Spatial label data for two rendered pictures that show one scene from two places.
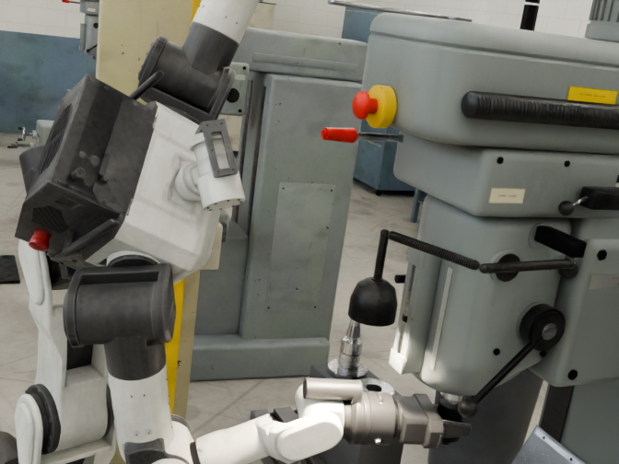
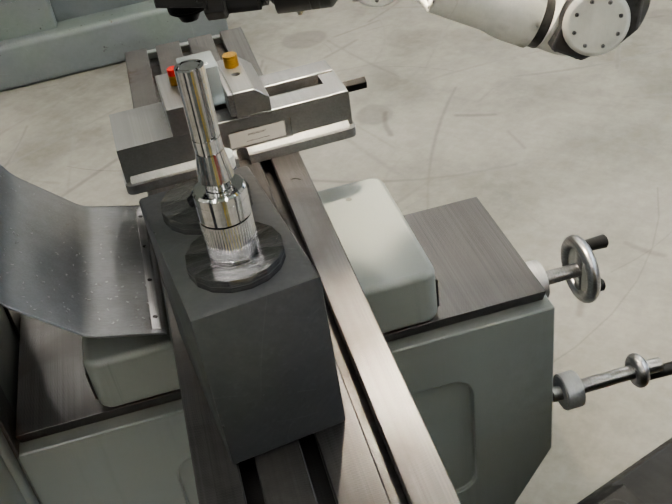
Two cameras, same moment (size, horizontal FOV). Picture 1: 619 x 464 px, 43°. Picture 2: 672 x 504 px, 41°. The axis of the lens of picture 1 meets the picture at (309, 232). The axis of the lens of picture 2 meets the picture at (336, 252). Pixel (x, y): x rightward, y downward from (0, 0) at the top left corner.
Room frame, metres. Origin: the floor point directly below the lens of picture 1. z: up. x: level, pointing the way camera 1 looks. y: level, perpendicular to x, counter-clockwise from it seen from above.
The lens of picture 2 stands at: (2.19, 0.15, 1.60)
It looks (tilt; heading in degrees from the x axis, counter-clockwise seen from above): 37 degrees down; 197
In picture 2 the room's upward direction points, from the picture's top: 9 degrees counter-clockwise
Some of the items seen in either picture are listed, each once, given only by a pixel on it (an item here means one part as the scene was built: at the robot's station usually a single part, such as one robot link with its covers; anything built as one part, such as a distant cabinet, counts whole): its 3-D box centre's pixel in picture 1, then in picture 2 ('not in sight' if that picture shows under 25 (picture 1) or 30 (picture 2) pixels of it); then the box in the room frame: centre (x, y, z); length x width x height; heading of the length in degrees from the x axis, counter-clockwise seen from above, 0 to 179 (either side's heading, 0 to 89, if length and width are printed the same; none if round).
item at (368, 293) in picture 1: (374, 297); not in sight; (1.10, -0.11, 1.48); 0.07 x 0.07 x 0.06
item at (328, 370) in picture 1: (354, 418); (239, 303); (1.55, -0.15, 1.03); 0.22 x 0.12 x 0.20; 33
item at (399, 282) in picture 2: not in sight; (250, 275); (1.21, -0.28, 0.79); 0.50 x 0.35 x 0.12; 116
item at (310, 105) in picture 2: not in sight; (228, 110); (1.06, -0.32, 0.98); 0.35 x 0.15 x 0.11; 118
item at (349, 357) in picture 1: (349, 355); (227, 223); (1.59, -0.13, 1.16); 0.05 x 0.05 x 0.06
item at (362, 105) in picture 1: (366, 105); not in sight; (1.10, -0.05, 1.76); 0.04 x 0.03 x 0.04; 26
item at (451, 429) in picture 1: (454, 431); not in sight; (1.18, -0.29, 1.23); 0.06 x 0.02 x 0.03; 101
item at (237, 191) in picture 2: (352, 342); (219, 190); (1.59, -0.13, 1.19); 0.05 x 0.05 x 0.01
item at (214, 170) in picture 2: (356, 316); (204, 128); (1.59, -0.13, 1.25); 0.03 x 0.03 x 0.11
